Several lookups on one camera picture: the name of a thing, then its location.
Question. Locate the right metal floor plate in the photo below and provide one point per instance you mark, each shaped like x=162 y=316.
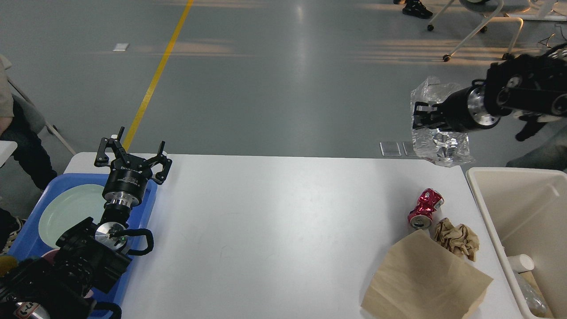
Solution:
x=408 y=149

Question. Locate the teal mug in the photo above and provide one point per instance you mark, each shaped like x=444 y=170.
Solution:
x=7 y=263

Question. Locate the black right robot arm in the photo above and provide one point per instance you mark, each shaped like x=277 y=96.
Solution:
x=532 y=88

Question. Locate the left metal floor plate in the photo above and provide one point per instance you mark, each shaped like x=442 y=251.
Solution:
x=390 y=149

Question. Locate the white rolling chair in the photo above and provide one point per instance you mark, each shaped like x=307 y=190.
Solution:
x=491 y=11

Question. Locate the clear plastic bottle in bin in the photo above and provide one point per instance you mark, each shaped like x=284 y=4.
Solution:
x=532 y=294

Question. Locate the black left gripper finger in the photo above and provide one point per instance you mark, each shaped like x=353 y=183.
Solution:
x=113 y=143
x=160 y=159

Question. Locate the white paper cup in bin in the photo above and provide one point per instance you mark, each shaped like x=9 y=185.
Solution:
x=521 y=263

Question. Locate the brown paper bag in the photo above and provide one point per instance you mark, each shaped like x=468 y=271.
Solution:
x=418 y=279

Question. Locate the brown paper ball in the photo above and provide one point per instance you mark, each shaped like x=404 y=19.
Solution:
x=460 y=240

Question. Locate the grey chair at left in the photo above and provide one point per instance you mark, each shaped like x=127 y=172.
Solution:
x=35 y=118

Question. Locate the white desk frame background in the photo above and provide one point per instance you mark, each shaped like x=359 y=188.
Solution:
x=545 y=11

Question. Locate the seated person at left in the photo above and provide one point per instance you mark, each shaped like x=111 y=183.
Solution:
x=30 y=154

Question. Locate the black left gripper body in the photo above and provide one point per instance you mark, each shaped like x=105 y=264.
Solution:
x=126 y=184

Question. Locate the white table at left edge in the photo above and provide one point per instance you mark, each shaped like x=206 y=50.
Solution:
x=7 y=148

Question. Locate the crushed red can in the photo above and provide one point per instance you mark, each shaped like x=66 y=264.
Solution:
x=421 y=217

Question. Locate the brown cardboard in bin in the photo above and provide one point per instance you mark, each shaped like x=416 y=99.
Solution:
x=531 y=280

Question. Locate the metal floor plate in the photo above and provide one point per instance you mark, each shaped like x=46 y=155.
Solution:
x=408 y=149
x=390 y=149

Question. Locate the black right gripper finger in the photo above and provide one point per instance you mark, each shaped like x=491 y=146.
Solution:
x=424 y=109
x=429 y=123

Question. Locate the pink mug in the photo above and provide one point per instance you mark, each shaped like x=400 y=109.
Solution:
x=50 y=258

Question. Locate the light green plate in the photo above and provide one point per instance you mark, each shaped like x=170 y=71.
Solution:
x=70 y=208

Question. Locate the person in white shorts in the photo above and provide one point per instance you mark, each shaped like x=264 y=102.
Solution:
x=414 y=8

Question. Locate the beige plastic bin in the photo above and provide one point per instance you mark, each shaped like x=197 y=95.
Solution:
x=525 y=212

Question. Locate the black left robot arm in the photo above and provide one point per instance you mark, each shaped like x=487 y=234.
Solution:
x=90 y=254

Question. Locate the aluminium foil container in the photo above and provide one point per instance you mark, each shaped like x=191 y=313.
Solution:
x=447 y=149

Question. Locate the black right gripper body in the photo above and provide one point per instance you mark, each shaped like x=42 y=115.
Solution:
x=464 y=111

